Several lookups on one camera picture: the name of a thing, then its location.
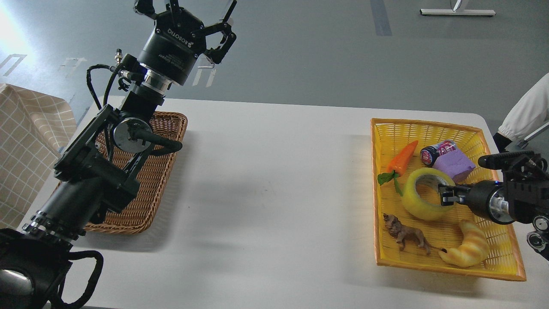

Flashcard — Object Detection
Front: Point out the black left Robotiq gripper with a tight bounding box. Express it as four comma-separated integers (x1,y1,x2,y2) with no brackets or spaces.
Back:
133,0,237,85

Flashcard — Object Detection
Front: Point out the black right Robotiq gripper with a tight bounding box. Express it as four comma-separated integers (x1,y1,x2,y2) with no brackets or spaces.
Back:
437,180,515,225

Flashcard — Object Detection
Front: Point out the yellow tape roll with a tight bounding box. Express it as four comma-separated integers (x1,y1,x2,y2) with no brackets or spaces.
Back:
401,167,455,221

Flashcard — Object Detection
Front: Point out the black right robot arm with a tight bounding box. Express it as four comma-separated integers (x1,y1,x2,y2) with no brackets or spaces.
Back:
438,151,549,259

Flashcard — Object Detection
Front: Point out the white sleeved forearm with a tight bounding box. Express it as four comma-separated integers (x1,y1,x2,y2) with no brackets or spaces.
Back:
493,74,549,153

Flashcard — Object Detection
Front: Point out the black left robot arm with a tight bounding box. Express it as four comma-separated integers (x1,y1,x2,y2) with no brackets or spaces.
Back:
1,0,237,309

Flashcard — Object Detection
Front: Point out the purple foam block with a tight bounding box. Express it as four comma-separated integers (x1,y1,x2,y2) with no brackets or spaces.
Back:
433,148,476,183

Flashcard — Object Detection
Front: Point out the small dark labelled jar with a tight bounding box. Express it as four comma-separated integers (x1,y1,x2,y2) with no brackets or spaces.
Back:
420,139,458,167

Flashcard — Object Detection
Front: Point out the yellow plastic basket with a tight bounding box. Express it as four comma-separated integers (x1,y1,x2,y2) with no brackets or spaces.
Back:
371,118,527,281

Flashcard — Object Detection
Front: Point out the brown toy lion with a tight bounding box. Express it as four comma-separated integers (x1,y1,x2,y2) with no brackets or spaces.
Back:
383,213,448,255

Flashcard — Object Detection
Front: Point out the orange toy carrot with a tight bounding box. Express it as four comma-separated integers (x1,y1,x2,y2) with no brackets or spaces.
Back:
376,139,419,196

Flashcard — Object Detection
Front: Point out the yellow toy croissant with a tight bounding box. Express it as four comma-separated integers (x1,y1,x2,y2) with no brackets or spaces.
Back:
438,220,489,267

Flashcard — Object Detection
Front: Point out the beige checkered cloth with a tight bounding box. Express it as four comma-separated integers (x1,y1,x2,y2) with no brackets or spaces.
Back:
0,83,76,229

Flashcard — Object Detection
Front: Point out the white stand base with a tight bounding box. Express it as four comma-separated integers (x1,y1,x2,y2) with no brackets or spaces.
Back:
419,0,496,17

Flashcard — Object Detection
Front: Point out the brown wicker basket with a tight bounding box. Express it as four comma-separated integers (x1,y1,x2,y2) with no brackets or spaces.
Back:
85,112,188,235

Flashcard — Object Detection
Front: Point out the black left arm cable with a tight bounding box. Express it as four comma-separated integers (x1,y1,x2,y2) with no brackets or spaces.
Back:
86,64,125,161

